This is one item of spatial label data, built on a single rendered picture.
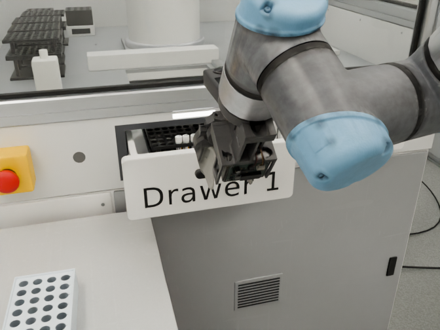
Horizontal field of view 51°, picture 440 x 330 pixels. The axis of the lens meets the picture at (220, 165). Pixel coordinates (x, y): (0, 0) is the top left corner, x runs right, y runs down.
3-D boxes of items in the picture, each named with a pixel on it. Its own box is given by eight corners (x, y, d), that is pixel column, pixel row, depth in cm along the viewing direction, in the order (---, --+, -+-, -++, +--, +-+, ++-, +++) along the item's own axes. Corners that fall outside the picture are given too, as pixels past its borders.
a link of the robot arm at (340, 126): (448, 129, 37) (378, 31, 41) (340, 158, 32) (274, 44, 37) (393, 177, 43) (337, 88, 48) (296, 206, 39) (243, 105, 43)
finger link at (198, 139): (188, 162, 65) (204, 127, 57) (186, 152, 65) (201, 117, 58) (219, 160, 66) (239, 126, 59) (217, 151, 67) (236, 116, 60)
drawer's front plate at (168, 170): (292, 197, 82) (297, 141, 77) (128, 220, 75) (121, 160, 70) (289, 192, 83) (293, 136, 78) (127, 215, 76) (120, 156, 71)
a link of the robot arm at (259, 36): (272, 33, 35) (228, -39, 39) (243, 115, 45) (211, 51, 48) (355, 16, 38) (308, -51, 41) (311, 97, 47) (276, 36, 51)
